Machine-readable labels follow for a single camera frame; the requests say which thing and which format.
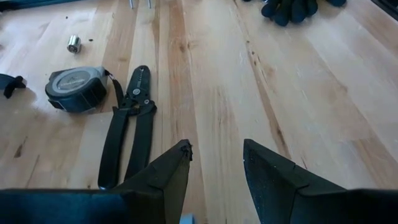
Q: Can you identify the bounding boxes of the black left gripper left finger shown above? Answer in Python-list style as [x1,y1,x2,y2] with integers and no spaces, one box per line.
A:
[113,139,193,224]

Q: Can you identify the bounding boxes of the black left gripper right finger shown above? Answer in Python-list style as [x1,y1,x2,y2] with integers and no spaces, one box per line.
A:
[243,138,346,224]

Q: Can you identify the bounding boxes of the silver double prong peg hook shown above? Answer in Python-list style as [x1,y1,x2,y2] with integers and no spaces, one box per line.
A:
[128,0,152,10]

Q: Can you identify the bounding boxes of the black grey tape measure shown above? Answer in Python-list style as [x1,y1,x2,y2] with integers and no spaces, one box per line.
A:
[44,65,125,114]

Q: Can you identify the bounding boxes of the chrome socket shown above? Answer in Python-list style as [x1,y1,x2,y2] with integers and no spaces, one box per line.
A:
[66,34,83,55]

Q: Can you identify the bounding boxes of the black grey work glove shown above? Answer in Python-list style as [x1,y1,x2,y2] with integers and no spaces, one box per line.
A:
[242,0,320,27]
[325,0,348,8]

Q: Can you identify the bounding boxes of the black wire stripper pliers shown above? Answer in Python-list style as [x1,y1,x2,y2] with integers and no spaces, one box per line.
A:
[97,64,158,190]

